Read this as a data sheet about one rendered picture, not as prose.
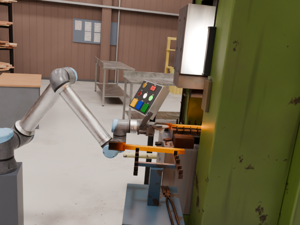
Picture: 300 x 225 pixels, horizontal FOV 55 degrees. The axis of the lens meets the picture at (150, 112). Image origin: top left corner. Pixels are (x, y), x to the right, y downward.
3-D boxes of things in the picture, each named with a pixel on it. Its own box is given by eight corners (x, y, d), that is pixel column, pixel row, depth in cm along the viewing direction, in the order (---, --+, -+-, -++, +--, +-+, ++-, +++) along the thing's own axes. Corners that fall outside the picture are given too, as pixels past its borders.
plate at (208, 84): (204, 112, 157) (209, 81, 153) (201, 108, 166) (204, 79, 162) (208, 112, 158) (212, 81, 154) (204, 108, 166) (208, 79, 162)
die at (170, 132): (171, 141, 188) (172, 128, 186) (167, 131, 207) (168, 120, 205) (233, 144, 192) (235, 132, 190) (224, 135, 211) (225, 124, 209)
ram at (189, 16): (182, 75, 164) (191, 1, 155) (173, 68, 201) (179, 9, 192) (253, 81, 168) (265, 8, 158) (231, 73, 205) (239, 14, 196)
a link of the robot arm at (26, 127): (-3, 139, 205) (56, 62, 182) (14, 132, 222) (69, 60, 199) (13, 154, 205) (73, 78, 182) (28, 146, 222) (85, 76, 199)
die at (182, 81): (177, 87, 180) (179, 72, 177) (172, 83, 199) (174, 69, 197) (242, 92, 183) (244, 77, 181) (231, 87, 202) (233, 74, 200)
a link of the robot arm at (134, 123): (130, 118, 195) (130, 122, 185) (137, 118, 195) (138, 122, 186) (130, 130, 197) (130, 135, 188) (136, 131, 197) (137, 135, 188)
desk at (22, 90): (41, 109, 592) (41, 74, 575) (40, 129, 469) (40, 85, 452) (4, 109, 568) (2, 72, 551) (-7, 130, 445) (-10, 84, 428)
